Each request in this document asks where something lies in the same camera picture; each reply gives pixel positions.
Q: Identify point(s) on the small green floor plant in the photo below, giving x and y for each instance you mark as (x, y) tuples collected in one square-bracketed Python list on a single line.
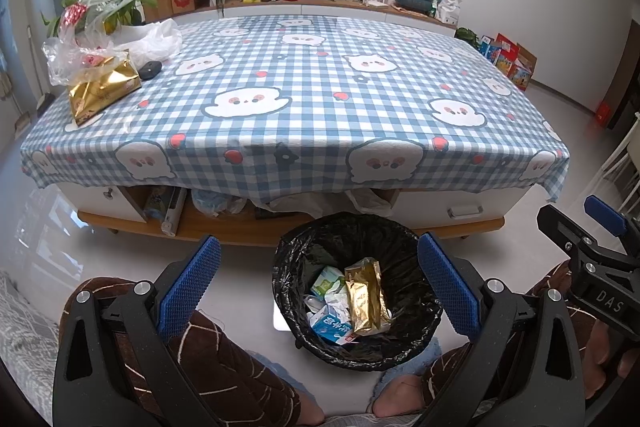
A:
[(466, 35)]

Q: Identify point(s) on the clear plastic bag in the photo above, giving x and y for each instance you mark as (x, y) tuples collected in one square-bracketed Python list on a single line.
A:
[(100, 7)]

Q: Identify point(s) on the pale blue plastic bag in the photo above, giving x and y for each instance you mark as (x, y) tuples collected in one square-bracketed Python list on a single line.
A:
[(215, 202)]

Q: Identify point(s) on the long white box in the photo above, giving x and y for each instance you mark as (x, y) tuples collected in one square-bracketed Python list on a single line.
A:
[(174, 212)]

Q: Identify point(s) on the white drawer with round knob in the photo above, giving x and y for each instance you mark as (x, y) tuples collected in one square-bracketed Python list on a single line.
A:
[(107, 199)]

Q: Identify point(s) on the white plastic bag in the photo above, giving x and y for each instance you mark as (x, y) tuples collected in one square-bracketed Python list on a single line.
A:
[(305, 204), (370, 202), (155, 39)]

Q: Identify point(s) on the green cardboard box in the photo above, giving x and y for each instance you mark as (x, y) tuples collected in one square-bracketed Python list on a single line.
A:
[(325, 282)]

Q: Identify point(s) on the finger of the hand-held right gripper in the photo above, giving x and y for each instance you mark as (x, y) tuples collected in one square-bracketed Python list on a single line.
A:
[(605, 214), (575, 234)]

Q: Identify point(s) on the blue printed gift box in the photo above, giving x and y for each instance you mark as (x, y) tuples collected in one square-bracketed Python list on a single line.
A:
[(489, 49)]

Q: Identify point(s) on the blue checked printed tablecloth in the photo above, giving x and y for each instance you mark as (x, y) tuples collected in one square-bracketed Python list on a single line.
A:
[(300, 72)]

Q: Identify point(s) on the wooden white coffee table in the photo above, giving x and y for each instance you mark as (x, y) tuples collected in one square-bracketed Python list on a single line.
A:
[(240, 227)]

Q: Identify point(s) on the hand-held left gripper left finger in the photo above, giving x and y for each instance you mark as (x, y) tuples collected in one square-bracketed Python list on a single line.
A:
[(192, 287)]

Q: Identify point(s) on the person's left leg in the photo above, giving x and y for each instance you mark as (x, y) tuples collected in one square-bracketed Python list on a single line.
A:
[(225, 367)]

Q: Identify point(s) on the brown carton colourful print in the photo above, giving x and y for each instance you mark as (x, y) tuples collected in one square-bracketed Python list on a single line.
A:
[(522, 69)]

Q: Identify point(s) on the white tissue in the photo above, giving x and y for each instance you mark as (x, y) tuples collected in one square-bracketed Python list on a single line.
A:
[(340, 304)]

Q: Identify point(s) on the black lined trash bin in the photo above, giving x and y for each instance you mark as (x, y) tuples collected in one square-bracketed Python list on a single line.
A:
[(400, 257)]

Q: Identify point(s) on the colourful printed box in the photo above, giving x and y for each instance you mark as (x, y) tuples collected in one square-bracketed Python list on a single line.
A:
[(155, 202)]

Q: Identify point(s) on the light blue fluffy slipper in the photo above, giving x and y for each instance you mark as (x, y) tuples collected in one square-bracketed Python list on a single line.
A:
[(430, 354), (280, 369)]

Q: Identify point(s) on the dark flat object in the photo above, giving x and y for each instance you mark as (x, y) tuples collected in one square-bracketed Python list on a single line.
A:
[(272, 213)]

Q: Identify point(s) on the white chair frame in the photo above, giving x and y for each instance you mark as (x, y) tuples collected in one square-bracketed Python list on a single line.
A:
[(622, 162)]

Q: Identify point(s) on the small black oval object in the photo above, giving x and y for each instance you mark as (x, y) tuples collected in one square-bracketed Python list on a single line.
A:
[(150, 70)]

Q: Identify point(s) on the blue white carton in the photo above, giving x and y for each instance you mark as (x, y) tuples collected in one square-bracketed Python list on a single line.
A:
[(332, 328)]

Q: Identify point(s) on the plain brown cardboard box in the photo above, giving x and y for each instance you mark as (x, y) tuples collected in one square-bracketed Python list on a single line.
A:
[(157, 4)]

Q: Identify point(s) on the small gold foil bag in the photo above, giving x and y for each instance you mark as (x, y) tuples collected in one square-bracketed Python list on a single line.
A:
[(100, 92)]

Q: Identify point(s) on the person's right hand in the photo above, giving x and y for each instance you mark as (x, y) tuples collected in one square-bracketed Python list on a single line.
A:
[(625, 359)]

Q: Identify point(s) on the white television cabinet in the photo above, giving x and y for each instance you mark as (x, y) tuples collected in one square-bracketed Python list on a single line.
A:
[(340, 9)]

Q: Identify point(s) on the red white patterned packet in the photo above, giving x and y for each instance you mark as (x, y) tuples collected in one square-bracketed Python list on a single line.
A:
[(74, 14)]

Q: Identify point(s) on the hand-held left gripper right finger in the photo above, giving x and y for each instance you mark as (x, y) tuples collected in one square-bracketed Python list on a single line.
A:
[(447, 282)]

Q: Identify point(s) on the grey patterned rug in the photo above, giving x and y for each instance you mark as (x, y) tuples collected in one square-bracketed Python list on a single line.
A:
[(25, 317)]

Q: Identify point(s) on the red gift box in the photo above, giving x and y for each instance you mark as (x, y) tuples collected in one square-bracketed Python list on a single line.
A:
[(507, 47)]

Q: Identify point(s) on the large gold foil bag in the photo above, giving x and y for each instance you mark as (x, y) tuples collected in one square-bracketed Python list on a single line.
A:
[(367, 302)]

